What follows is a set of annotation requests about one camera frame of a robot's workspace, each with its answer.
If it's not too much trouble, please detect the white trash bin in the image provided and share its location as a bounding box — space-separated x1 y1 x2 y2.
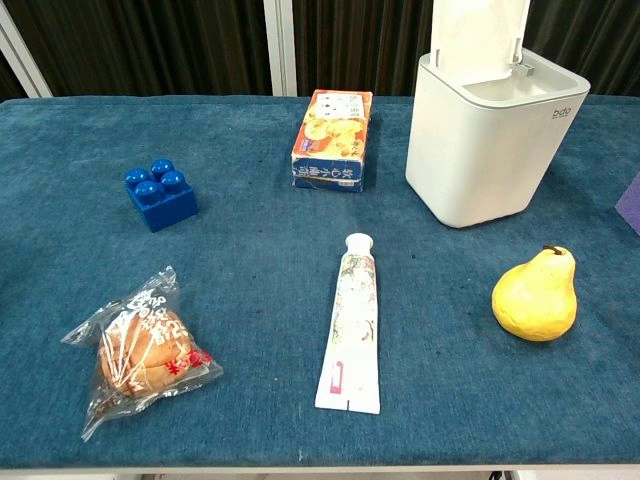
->
405 0 592 229

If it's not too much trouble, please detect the blue table cloth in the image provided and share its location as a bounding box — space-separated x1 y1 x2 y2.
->
0 95 640 470

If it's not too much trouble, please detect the white floral tube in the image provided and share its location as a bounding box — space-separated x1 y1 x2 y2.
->
314 232 382 415

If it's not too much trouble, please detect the orange and blue snack box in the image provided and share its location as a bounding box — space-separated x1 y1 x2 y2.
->
290 89 374 194

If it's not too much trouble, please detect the blue toy building block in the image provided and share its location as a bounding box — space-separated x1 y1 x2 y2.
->
124 159 200 234

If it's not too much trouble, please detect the bread in clear plastic bag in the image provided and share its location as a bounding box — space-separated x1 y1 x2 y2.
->
61 265 224 443

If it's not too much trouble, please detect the yellow pear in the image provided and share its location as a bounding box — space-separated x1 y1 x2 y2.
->
491 244 579 343

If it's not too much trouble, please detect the dark pleated curtain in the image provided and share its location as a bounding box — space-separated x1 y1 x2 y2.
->
0 0 640 101

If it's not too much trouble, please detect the purple object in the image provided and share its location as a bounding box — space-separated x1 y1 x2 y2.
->
614 171 640 236

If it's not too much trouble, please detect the white vertical post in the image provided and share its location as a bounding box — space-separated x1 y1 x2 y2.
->
262 0 298 97

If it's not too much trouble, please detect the white slanted frame bar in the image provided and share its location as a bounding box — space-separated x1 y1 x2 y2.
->
0 3 54 99

